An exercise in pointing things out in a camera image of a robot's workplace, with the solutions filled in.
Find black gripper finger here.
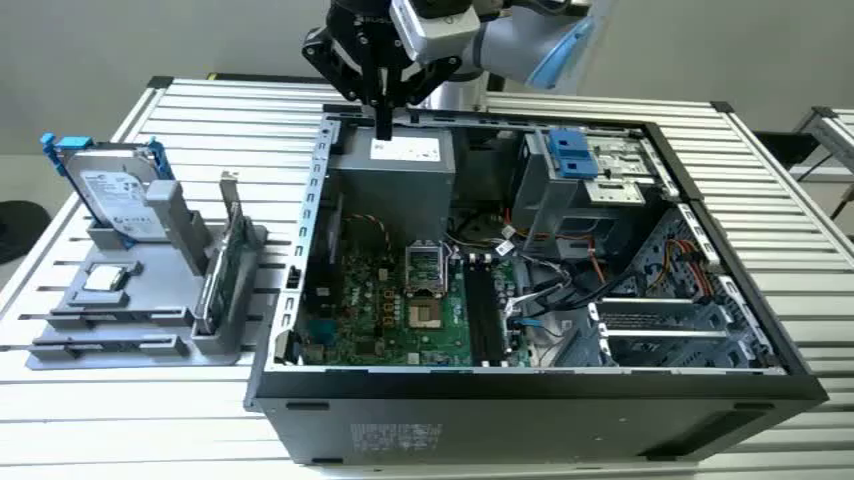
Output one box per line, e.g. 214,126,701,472
383,54,465,141
301,28,386,141

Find grey power supply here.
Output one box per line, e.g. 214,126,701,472
330,124,460,251

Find metal socket cover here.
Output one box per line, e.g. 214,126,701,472
405,238,448,297

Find green graphics card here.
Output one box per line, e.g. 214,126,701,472
197,169,253,336

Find hard disk in blue carrier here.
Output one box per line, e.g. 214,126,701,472
38,132,177,246

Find green motherboard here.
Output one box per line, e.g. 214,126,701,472
297,212,536,369

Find CPU socket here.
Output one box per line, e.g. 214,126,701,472
405,295,448,331

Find grey parts rack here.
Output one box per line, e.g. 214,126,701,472
25,179,273,371

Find silver CPU chip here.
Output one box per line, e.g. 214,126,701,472
79,264,129,291

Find grey metal disk bay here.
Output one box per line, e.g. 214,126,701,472
590,294,773,372

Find black round floor object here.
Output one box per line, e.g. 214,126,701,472
0,199,54,265

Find small slatted metal table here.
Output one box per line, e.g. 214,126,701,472
790,105,854,182

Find black PC case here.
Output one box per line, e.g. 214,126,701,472
243,102,833,466

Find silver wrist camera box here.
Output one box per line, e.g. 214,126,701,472
389,0,484,64

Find blue plastic drive bracket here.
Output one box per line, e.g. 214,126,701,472
546,128,597,180

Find wire locking lever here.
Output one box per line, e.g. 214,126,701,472
441,242,456,299

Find fan wire beige plug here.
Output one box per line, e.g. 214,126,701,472
341,213,397,281

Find orange power wire bundle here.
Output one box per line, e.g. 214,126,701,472
640,238,714,307

